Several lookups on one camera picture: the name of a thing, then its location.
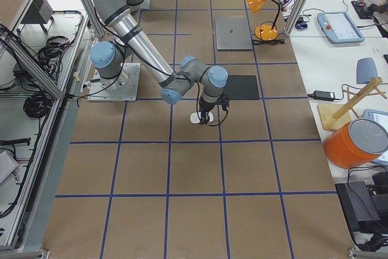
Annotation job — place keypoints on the orange desk lamp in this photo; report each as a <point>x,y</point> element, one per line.
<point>266,29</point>

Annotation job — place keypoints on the black monitor box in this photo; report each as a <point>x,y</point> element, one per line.
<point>359,210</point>

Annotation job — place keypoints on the teach pendant tablet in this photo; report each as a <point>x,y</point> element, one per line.
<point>339,28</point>

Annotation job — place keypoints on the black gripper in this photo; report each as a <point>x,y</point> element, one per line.
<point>207,108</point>

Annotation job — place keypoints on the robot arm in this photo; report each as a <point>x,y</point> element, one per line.
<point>174,85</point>

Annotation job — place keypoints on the silver laptop notebook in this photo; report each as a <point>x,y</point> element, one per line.
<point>232,33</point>

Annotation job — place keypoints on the orange cylindrical container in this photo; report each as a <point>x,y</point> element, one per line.
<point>357,142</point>

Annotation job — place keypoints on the black mousepad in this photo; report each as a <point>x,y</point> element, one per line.
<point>242,87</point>

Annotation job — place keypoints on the black power adapter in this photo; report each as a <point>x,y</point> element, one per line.
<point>323,95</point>

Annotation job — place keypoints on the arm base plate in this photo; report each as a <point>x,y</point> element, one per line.
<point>141,5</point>
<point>125,88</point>

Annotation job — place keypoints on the grey mouse pad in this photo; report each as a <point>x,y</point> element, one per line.
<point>365,70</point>

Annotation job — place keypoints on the wooden stand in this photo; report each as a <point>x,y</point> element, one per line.
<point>334,116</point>

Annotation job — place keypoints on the white computer mouse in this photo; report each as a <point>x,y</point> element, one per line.
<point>201,117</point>

